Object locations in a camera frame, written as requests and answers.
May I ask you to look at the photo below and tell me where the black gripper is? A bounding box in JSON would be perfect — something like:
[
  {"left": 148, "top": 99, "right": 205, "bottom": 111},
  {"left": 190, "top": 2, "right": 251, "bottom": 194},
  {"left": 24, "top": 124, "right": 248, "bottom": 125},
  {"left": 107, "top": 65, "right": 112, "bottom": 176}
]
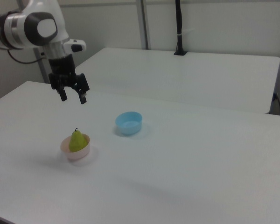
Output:
[{"left": 48, "top": 53, "right": 90, "bottom": 105}]

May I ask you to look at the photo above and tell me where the pink plastic bowl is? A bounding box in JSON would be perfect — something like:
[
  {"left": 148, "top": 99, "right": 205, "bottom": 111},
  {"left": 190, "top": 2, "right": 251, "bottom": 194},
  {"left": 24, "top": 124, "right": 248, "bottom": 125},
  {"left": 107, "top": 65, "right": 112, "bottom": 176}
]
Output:
[{"left": 60, "top": 133, "right": 91, "bottom": 161}]

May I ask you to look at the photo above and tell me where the green pear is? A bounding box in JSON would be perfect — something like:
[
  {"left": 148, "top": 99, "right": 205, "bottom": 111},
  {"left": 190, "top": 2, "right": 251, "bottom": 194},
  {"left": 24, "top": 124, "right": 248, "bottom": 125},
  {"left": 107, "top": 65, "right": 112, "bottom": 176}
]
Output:
[{"left": 68, "top": 127, "right": 89, "bottom": 153}]

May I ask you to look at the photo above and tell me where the blue plastic bowl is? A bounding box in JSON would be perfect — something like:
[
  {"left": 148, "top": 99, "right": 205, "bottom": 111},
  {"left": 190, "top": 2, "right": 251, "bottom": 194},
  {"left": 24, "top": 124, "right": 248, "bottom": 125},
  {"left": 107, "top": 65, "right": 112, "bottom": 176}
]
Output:
[{"left": 114, "top": 111, "right": 143, "bottom": 136}]

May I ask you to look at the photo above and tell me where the black power cable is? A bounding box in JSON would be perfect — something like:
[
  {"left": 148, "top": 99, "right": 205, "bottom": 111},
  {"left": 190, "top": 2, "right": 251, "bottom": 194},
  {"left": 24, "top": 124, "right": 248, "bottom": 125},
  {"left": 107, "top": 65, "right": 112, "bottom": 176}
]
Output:
[{"left": 272, "top": 92, "right": 280, "bottom": 116}]

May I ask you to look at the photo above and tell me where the black clamped camera pole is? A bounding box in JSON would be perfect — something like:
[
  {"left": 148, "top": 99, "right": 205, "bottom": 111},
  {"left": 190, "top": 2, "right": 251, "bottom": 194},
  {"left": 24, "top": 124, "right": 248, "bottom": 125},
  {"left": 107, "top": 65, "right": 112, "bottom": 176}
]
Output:
[{"left": 173, "top": 0, "right": 189, "bottom": 56}]

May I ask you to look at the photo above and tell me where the grey partition post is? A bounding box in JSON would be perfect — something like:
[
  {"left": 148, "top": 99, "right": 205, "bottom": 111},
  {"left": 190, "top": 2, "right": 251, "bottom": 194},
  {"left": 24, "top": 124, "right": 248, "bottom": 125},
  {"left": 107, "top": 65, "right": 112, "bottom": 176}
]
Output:
[{"left": 136, "top": 0, "right": 153, "bottom": 50}]

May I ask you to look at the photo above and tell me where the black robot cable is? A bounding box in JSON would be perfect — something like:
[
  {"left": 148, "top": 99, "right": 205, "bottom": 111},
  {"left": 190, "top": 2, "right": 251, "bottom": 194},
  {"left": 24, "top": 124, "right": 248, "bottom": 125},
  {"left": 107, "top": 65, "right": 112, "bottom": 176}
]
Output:
[{"left": 6, "top": 48, "right": 44, "bottom": 64}]

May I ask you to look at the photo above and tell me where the grey metal stand post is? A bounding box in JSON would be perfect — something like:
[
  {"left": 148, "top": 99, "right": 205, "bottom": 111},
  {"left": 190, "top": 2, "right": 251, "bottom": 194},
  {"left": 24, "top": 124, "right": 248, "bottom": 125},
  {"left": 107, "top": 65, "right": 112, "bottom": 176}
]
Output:
[{"left": 33, "top": 47, "right": 50, "bottom": 84}]

